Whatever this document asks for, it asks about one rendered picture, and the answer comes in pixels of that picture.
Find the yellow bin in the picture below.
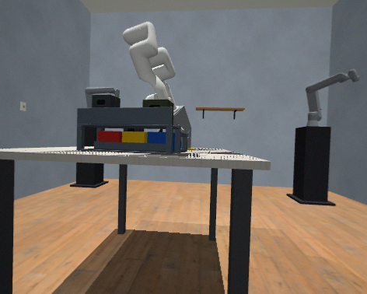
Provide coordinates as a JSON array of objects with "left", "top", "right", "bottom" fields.
[{"left": 122, "top": 131, "right": 148, "bottom": 143}]

